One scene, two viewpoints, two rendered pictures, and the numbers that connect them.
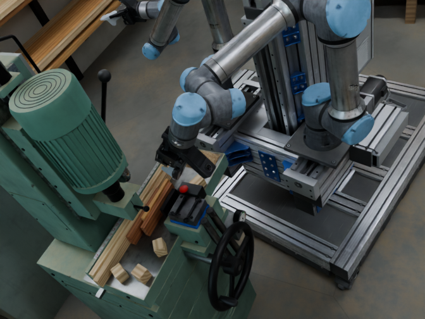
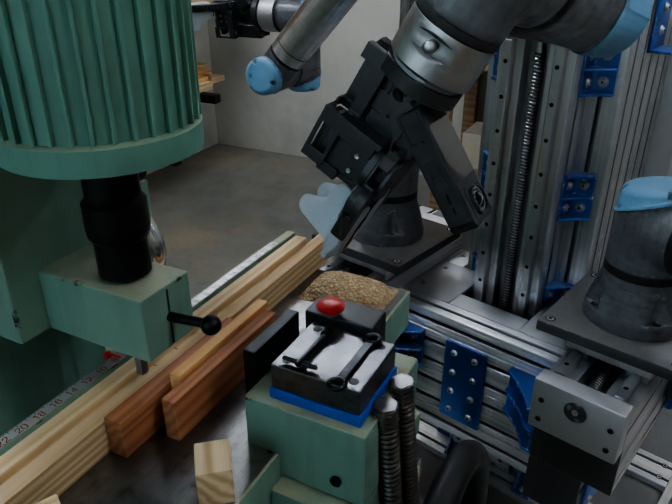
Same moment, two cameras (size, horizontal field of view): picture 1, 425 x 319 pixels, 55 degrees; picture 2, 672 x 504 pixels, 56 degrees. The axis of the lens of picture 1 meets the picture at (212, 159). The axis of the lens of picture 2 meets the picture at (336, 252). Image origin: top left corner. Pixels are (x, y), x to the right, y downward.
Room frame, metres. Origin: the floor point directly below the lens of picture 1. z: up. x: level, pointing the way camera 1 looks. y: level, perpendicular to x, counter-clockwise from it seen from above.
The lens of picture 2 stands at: (0.34, 0.26, 1.37)
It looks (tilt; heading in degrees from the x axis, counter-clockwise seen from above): 27 degrees down; 345
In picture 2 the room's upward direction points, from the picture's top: straight up
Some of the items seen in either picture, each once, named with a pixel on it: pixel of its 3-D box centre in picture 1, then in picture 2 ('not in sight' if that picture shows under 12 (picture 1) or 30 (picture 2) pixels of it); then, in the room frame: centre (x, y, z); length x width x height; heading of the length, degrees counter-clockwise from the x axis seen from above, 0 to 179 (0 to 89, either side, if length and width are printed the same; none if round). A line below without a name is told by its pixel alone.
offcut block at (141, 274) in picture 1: (141, 274); not in sight; (0.73, 0.33, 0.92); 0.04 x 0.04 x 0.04; 37
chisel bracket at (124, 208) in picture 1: (119, 202); (119, 305); (0.94, 0.34, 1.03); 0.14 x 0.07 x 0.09; 48
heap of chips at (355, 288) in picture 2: (200, 157); (348, 286); (1.11, 0.04, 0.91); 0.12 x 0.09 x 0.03; 48
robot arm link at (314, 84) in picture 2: (167, 32); (299, 65); (1.74, -0.03, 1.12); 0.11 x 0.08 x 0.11; 138
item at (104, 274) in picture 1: (151, 199); (204, 345); (1.01, 0.25, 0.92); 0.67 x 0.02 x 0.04; 138
